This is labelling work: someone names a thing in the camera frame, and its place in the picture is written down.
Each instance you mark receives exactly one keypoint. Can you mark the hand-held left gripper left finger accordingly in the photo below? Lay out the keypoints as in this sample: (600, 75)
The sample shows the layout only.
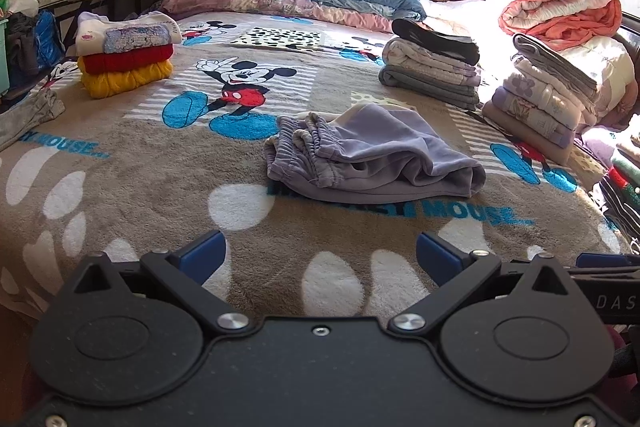
(202, 257)

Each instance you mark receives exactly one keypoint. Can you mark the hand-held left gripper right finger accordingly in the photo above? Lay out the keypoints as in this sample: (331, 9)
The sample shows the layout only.
(440, 259)

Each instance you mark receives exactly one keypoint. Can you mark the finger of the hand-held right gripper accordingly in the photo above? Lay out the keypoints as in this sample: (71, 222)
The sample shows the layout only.
(610, 260)

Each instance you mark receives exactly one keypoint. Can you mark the lavender pants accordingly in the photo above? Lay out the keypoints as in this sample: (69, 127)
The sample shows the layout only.
(380, 142)

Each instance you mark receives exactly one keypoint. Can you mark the pile of mixed clothes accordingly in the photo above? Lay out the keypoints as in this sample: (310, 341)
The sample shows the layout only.
(622, 187)

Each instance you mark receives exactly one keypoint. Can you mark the dark hanging clothes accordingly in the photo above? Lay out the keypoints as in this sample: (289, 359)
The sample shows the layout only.
(22, 44)

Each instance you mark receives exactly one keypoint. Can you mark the cartoon mouse printed blanket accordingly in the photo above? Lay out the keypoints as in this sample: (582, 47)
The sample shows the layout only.
(150, 167)

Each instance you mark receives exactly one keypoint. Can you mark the beige folded garment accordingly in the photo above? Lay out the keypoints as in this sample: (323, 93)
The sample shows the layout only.
(520, 134)

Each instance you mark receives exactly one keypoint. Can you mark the lavender floral folded garment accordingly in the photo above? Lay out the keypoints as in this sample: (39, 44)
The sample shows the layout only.
(530, 119)

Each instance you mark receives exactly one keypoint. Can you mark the white garment with purple flower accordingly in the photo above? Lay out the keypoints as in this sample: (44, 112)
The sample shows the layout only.
(540, 99)

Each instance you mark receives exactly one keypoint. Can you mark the cream quilt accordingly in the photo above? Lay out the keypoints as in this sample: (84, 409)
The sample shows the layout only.
(610, 77)

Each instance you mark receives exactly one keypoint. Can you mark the cream folded garment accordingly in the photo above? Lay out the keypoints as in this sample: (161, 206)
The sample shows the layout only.
(545, 79)

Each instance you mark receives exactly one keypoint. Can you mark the yellow knit sweater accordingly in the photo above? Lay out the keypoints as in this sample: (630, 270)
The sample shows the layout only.
(120, 82)

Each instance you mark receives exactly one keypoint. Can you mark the pale floral folded garment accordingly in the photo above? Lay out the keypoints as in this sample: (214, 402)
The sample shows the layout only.
(430, 62)

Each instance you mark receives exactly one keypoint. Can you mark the grey striped folded garment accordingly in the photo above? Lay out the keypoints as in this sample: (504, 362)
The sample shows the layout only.
(555, 62)

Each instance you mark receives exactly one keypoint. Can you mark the red knit sweater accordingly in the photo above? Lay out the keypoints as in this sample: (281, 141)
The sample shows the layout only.
(125, 59)

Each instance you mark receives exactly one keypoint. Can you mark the black folded garment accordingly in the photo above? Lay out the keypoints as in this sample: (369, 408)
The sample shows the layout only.
(435, 39)

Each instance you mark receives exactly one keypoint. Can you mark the orange and white quilt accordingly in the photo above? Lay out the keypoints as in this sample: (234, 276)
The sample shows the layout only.
(560, 17)

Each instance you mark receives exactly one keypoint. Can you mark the white sweater with sequin patch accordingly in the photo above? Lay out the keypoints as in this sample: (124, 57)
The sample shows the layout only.
(95, 29)

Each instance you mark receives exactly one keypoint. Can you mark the purple floral pillow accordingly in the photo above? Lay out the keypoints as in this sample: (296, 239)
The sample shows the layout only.
(225, 2)

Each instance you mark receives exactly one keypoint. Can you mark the blue bag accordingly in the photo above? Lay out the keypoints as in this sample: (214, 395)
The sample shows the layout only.
(50, 37)

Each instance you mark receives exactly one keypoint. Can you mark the green bag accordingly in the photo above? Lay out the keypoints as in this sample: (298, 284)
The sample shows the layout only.
(4, 47)

